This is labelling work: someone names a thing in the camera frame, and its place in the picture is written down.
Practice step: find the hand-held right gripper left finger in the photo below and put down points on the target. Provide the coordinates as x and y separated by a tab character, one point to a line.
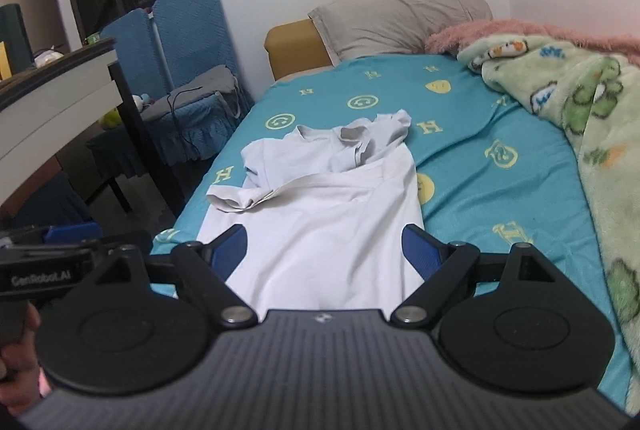
231	252

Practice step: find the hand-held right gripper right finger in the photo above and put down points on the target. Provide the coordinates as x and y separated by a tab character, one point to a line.
419	252

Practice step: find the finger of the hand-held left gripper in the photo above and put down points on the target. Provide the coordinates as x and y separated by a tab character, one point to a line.
72	233

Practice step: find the white t-shirt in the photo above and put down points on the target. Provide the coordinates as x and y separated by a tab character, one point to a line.
325	220

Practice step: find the person's left hand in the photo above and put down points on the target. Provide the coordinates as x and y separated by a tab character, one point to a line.
17	365

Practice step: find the teal printed bed sheet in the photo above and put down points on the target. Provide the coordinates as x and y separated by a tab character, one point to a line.
480	190

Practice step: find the green toy ball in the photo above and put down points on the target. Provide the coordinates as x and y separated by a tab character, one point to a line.
111	118

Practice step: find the white black-framed table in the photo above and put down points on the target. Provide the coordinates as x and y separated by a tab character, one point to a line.
50	110

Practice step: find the grey cloth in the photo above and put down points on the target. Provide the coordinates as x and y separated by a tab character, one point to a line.
200	95

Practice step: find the blue covered chair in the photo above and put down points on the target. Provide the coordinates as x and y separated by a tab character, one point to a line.
195	40
132	55

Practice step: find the dark green chair back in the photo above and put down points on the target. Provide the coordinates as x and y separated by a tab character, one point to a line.
15	35

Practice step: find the green printed blanket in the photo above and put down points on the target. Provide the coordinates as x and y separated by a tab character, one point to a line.
590	130

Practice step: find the yellow headboard cushion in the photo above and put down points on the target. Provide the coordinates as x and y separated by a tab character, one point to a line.
295	47

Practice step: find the pink fluffy blanket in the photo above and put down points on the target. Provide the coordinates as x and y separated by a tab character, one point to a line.
500	32

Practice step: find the grey pillow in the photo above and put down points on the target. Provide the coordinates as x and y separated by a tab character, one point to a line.
400	17

